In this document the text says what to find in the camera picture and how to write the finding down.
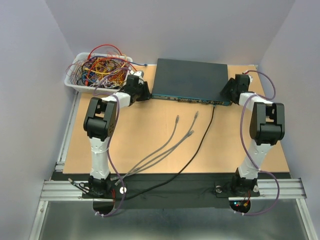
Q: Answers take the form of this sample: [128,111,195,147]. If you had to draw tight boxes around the white plastic basket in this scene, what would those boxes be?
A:
[64,52,137,95]

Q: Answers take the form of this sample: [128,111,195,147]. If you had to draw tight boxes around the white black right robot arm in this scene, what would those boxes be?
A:
[221,71,285,195]

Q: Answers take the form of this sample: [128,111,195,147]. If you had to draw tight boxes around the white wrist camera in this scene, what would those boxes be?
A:
[129,70,145,79]
[242,70,253,83]

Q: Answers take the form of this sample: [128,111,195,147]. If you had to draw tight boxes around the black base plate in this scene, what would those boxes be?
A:
[52,172,258,214]

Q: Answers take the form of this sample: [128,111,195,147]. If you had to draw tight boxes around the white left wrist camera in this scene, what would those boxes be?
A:
[129,70,145,79]

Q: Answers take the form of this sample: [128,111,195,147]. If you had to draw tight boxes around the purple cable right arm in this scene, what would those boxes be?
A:
[233,70,281,216]

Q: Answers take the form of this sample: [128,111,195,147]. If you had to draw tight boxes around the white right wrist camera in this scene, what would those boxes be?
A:
[242,70,253,83]

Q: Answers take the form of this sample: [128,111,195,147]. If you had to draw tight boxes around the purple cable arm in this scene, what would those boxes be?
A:
[92,67,138,218]
[233,70,281,216]

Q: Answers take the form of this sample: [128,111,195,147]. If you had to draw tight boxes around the grey ethernet cable short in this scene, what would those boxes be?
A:
[122,130,194,179]

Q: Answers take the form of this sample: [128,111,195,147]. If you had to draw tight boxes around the aluminium frame rail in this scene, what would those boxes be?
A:
[28,92,86,240]

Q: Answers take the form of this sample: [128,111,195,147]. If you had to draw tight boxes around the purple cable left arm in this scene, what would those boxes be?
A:
[92,67,138,218]

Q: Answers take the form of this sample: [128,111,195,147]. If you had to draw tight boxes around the teal network switch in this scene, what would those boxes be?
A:
[151,58,231,106]

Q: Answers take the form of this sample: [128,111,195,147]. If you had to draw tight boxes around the tangled coloured wires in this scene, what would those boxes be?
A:
[65,44,148,90]

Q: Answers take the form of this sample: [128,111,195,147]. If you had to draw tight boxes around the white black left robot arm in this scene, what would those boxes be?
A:
[83,70,151,199]

